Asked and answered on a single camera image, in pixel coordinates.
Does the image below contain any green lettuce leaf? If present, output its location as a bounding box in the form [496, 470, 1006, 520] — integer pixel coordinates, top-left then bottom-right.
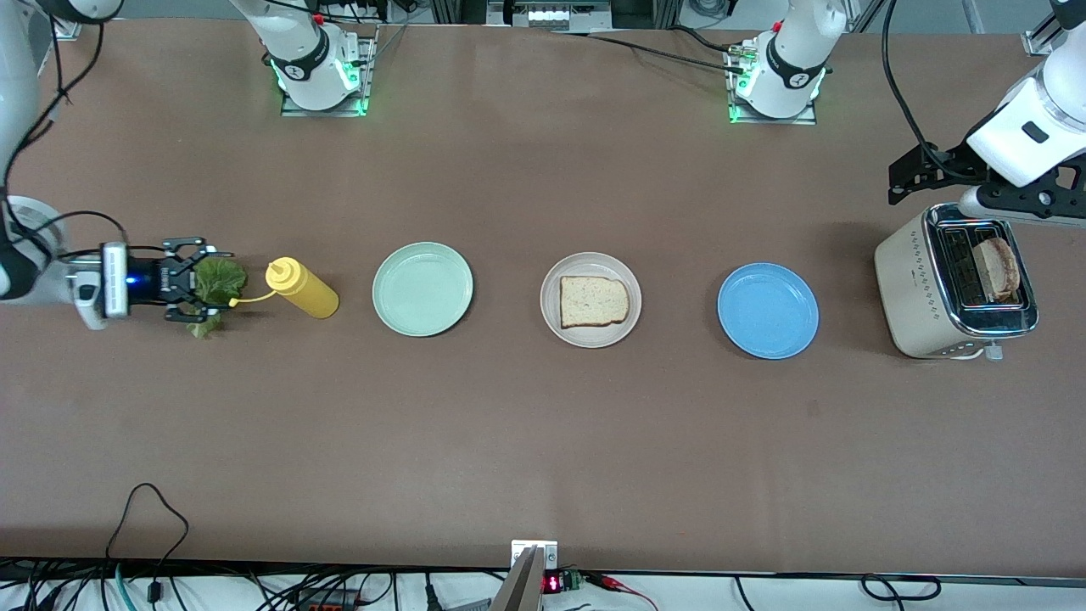
[187, 257, 249, 339]

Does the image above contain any brown bread slice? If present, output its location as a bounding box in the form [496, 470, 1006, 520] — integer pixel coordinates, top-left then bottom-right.
[559, 276, 631, 329]
[971, 237, 1022, 303]

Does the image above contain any yellow squeeze bottle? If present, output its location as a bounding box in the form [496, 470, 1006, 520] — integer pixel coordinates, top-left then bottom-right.
[227, 257, 340, 320]

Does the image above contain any blue plate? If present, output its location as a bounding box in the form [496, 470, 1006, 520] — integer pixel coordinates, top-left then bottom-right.
[717, 262, 820, 361]

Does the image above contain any pale green plate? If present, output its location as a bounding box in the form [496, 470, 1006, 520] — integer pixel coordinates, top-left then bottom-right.
[372, 242, 474, 338]

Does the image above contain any beige plate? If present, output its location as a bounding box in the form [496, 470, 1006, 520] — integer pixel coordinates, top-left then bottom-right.
[540, 251, 643, 349]

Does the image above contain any beige chrome toaster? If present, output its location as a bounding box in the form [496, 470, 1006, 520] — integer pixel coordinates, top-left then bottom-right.
[874, 202, 1039, 362]

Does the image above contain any lit control box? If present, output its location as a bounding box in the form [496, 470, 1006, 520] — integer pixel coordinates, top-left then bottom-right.
[488, 0, 613, 31]

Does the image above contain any grey metal bar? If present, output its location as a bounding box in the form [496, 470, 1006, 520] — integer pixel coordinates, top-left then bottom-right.
[490, 547, 544, 611]

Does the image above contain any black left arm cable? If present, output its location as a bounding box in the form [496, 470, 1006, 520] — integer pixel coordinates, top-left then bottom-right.
[880, 0, 978, 181]

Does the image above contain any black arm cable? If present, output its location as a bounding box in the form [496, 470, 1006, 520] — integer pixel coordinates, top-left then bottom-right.
[0, 17, 130, 255]
[880, 0, 978, 181]

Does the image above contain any thin black looped cable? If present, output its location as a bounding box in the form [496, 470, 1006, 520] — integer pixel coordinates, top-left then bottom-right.
[106, 483, 190, 561]

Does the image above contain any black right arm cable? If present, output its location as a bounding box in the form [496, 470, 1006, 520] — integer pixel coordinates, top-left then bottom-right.
[0, 17, 130, 255]

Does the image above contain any black cable on table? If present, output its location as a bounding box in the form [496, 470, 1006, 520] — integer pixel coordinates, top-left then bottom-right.
[551, 25, 749, 77]

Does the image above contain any black coiled cable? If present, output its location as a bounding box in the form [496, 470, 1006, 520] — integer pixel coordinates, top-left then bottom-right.
[734, 575, 943, 605]

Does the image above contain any red clip cable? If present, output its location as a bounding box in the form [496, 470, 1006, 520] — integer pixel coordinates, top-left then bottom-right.
[585, 573, 659, 611]

